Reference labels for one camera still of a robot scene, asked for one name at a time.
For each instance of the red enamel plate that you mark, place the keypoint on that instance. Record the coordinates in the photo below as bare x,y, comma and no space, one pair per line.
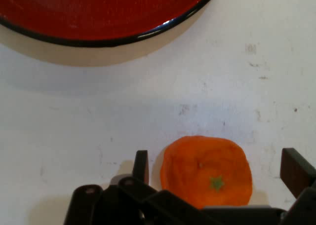
98,10

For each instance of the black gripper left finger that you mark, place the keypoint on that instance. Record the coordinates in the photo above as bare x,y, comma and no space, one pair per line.
116,205

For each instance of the orange toy tangerine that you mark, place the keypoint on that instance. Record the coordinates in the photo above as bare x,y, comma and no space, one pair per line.
195,161

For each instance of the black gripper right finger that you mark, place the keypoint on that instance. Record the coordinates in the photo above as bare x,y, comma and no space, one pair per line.
302,185

